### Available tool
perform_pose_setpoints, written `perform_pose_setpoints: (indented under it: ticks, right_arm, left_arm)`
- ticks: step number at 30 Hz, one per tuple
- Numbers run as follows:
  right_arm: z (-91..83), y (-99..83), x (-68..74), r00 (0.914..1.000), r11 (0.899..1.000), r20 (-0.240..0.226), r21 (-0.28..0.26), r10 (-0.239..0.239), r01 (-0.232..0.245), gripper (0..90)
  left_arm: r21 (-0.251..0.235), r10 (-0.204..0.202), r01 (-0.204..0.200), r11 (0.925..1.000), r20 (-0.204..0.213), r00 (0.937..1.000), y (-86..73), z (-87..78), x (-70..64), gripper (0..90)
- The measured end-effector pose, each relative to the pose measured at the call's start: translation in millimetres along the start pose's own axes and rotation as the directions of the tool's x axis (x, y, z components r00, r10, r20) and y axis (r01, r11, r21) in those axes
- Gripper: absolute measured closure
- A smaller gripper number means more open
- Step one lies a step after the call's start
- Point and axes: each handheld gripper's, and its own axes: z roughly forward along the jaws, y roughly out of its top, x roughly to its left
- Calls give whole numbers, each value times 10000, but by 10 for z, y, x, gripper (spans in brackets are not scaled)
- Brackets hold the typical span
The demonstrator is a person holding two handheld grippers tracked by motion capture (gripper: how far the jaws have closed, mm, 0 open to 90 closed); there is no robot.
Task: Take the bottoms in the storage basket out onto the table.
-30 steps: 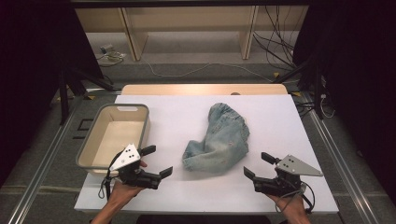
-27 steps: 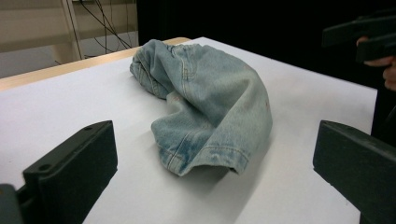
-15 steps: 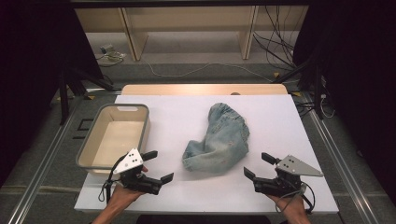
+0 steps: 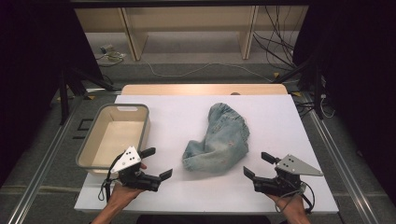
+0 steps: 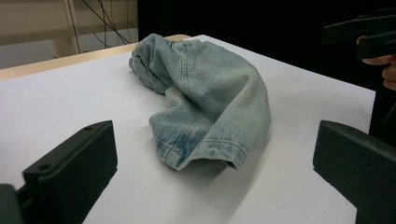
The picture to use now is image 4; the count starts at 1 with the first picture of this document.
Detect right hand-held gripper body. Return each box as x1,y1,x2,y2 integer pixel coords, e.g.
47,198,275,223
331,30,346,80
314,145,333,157
251,153,324,197

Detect wooden table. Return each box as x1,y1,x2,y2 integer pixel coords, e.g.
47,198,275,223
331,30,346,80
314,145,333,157
120,83,289,96

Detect person's right hand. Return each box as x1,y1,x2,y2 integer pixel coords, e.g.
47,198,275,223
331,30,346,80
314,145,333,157
265,193,308,217

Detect white board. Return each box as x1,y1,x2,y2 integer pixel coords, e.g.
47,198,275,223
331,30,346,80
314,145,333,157
74,93,340,215

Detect grey power adapter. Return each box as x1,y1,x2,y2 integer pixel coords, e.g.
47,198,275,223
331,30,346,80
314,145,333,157
99,44,116,55

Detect hanging black cable bundle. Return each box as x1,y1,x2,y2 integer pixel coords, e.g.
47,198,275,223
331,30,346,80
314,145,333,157
252,5,300,70

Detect tangled floor cables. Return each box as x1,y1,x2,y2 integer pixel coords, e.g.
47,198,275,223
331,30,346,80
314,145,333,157
293,92,336,119

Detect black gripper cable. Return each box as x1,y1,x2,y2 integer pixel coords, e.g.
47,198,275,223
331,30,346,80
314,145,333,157
97,153,120,203
274,181,316,215

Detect black tripod stand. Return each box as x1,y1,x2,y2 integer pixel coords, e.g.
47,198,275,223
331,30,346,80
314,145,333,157
58,66,117,126
273,52,325,120

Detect beige plastic basket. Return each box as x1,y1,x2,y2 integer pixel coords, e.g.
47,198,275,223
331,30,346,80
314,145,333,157
75,103,151,175

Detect aluminium floor rail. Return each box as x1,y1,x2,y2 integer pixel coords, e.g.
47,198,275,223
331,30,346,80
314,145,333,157
300,91,381,224
6,92,82,224

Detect person's left hand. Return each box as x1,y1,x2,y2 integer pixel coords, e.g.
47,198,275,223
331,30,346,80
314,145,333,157
106,162,148,207

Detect coiled white cable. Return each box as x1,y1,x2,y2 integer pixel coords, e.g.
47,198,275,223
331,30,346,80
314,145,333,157
95,50,128,68

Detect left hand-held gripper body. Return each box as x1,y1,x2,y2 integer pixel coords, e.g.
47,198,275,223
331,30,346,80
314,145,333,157
109,145,163,193

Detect short aluminium rail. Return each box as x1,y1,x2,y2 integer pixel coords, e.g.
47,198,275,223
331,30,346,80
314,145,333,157
83,87,123,95

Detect black curtain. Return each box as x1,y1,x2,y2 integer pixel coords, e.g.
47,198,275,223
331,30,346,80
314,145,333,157
0,0,104,188
292,0,396,200

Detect light blue denim shorts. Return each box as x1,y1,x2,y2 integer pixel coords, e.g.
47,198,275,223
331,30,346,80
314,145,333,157
181,102,251,173

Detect person's dark clothing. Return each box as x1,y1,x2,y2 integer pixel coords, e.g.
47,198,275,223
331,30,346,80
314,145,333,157
135,214,273,224

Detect long white floor cable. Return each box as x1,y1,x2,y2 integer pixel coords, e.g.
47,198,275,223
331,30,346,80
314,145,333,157
141,58,275,83

